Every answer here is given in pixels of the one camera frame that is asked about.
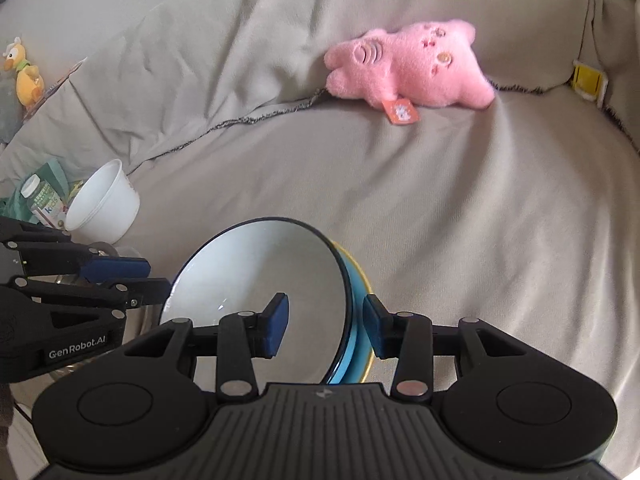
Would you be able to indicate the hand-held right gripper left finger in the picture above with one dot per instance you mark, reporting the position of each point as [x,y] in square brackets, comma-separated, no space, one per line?
[277,322]

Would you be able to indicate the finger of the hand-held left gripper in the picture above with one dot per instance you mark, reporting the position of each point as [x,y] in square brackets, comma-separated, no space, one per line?
[120,267]
[145,290]

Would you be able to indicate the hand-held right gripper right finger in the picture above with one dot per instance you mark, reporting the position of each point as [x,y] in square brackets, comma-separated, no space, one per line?
[375,327]

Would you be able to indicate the stainless steel bowl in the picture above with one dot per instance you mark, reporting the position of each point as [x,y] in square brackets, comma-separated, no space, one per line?
[145,322]

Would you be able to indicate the yellow rimmed white bowl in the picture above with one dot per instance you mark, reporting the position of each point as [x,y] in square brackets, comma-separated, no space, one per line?
[362,285]

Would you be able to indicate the blue bowl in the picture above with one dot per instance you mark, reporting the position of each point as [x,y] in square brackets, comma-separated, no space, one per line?
[260,270]

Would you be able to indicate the small white bowl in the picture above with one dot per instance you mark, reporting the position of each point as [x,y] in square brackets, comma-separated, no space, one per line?
[105,200]

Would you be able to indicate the clear bottle white cap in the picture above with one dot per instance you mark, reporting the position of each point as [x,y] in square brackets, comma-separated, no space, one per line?
[42,202]

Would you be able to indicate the green towel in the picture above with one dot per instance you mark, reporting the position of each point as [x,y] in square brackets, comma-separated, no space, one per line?
[55,170]

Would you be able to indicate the thin book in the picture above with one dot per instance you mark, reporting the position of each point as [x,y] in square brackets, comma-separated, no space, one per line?
[65,77]

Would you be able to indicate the yellow duck plush toy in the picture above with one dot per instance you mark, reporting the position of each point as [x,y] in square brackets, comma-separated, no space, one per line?
[27,80]

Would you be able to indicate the pink plush toy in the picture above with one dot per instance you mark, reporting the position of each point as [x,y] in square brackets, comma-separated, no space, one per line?
[410,70]

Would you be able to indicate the small yellow box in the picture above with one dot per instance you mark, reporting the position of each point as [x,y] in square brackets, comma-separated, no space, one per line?
[590,82]

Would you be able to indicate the white cushion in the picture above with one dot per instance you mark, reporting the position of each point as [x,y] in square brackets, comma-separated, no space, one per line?
[622,60]

